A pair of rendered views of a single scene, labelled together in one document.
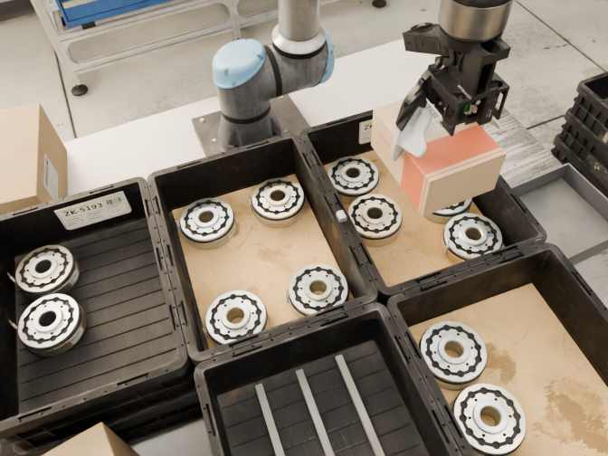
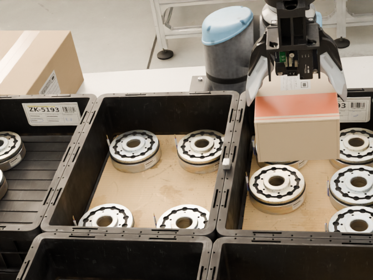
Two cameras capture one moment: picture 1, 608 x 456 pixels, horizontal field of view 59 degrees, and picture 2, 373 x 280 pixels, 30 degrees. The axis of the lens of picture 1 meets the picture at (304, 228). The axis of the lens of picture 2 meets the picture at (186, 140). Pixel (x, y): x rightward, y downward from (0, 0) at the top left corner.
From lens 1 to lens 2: 0.57 m
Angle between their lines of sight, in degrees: 27
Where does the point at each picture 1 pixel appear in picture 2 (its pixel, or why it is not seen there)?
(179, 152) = not seen: hidden behind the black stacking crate
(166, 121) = (176, 76)
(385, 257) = (269, 224)
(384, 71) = not seen: outside the picture
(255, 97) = (232, 59)
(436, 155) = (277, 105)
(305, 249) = (202, 196)
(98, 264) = (38, 158)
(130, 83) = not seen: hidden behind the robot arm
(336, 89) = (351, 83)
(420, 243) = (310, 224)
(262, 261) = (161, 194)
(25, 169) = (29, 75)
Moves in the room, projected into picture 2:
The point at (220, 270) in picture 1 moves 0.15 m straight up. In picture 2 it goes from (122, 190) to (107, 129)
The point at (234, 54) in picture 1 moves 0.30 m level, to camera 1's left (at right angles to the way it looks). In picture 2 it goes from (223, 16) to (109, 5)
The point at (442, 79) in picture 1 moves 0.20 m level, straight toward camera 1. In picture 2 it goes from (272, 31) to (169, 102)
